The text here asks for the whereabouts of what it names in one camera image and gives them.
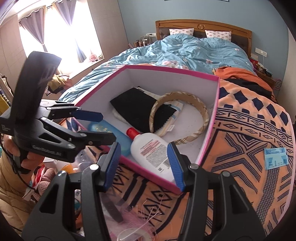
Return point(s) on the orange cloth on bed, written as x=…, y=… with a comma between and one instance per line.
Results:
x=227, y=72

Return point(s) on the blue floral duvet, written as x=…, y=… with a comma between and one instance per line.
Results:
x=176, y=51

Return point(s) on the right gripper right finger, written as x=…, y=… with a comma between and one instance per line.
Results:
x=174, y=158

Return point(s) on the black cloth swatch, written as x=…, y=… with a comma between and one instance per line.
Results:
x=162, y=115

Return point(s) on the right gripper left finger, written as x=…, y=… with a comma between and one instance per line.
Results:
x=109, y=165

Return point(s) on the white tape roll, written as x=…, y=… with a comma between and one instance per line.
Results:
x=132, y=234

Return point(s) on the blue sachet packet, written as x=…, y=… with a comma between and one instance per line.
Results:
x=275, y=158

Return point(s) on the white bottle red cap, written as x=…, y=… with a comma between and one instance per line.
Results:
x=150, y=152

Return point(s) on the pink crochet item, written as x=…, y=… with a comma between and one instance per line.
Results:
x=43, y=184

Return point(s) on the pink cardboard box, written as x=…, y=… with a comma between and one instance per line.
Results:
x=155, y=107

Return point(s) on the person left hand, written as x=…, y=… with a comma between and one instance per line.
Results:
x=30, y=162

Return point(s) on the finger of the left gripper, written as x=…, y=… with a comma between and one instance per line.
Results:
x=92, y=136
x=85, y=115

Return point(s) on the black velvet pouch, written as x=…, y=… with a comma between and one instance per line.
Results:
x=135, y=107

